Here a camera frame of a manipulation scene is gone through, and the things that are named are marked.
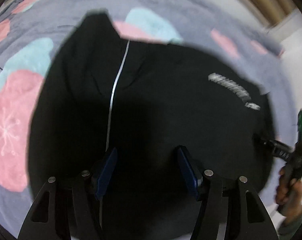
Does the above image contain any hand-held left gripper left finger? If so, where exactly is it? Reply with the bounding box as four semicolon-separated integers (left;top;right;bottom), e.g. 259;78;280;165
17;147;118;240

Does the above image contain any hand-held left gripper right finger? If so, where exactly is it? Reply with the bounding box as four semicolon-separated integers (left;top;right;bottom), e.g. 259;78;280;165
175;145;279;240

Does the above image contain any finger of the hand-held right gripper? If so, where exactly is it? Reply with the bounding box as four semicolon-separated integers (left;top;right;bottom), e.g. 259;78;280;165
252;134;295;165

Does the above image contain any black jacket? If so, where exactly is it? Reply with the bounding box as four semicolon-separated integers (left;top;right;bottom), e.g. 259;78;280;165
28;10;274;240

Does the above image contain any person's right forearm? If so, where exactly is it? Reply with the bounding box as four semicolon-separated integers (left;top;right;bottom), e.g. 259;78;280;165
277;204;302;237

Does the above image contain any person's right hand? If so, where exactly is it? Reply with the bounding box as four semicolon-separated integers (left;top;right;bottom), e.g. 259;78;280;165
275;166;302;217

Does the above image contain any grey blanket with pink flowers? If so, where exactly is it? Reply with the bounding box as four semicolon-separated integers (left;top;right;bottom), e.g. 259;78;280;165
0;0;299;239

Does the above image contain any beige curtain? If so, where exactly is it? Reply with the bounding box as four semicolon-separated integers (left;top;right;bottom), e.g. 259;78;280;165
235;0;300;29

